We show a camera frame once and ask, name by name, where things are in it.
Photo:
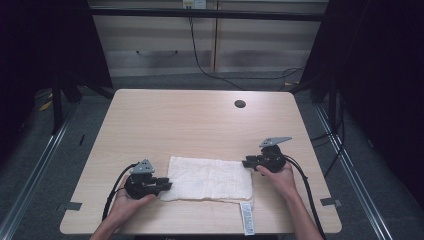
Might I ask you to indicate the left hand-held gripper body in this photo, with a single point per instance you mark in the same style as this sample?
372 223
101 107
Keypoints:
141 185

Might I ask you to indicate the white wall socket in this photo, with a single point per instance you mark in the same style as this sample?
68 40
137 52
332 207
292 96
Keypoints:
195 4

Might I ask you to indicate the person's left hand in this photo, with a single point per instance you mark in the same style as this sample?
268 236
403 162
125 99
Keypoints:
128 208

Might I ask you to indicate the grey tape strip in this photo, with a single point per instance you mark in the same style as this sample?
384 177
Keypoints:
71 206
330 201

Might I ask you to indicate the metal floor rail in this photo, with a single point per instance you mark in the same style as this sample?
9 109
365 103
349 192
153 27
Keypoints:
356 180
30 183

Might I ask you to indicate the person's right hand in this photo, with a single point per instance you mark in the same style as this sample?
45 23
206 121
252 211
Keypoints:
281 181

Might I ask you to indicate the black horizontal frame bar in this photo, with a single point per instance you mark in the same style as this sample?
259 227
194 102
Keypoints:
206 14

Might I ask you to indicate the light wooden cabinet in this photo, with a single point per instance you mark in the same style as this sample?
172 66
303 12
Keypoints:
206 43

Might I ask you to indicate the black curtain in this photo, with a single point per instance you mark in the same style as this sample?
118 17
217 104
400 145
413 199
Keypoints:
383 83
40 43

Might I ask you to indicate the white towel with label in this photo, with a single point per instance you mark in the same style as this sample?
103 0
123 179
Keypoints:
210 180

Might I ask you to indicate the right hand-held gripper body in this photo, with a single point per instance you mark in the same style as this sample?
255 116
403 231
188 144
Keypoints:
271 156

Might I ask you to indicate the black metal stand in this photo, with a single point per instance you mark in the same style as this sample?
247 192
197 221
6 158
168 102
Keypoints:
56 106

